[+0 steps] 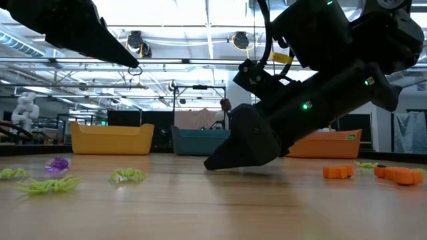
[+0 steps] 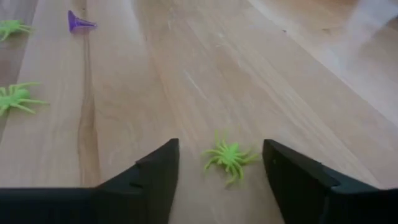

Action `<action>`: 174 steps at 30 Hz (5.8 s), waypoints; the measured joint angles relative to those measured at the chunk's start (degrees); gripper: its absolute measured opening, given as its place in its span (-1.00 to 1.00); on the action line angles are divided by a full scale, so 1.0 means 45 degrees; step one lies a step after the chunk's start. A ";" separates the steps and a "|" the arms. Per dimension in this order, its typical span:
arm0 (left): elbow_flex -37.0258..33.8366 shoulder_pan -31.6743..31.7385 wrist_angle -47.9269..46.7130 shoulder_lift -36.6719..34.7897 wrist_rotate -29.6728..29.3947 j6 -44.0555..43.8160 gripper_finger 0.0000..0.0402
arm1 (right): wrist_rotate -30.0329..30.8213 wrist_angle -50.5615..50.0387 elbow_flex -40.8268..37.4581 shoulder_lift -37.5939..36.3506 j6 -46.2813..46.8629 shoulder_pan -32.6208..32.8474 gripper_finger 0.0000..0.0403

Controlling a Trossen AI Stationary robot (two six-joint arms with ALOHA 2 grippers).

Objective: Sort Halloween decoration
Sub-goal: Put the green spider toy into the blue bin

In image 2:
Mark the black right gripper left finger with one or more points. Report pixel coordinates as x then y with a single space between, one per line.
124 202

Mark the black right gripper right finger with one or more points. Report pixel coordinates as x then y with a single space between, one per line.
304 193

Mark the green plastic spider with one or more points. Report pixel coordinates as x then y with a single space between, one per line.
11 27
15 98
231 158

